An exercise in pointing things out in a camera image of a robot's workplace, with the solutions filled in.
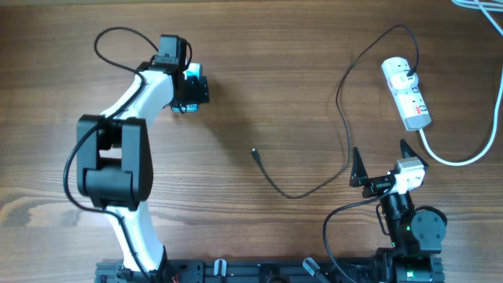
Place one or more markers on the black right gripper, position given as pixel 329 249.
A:
pixel 360 177

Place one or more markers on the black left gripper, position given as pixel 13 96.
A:
pixel 197 91

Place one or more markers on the blue Galaxy smartphone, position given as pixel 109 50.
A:
pixel 193 72

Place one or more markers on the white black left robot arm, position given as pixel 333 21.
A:
pixel 114 161

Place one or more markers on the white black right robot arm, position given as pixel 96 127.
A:
pixel 416 233

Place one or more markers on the white USB charger plug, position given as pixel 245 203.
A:
pixel 401 81

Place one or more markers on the white power strip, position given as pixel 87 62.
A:
pixel 410 103

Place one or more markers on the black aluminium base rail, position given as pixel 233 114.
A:
pixel 271 271

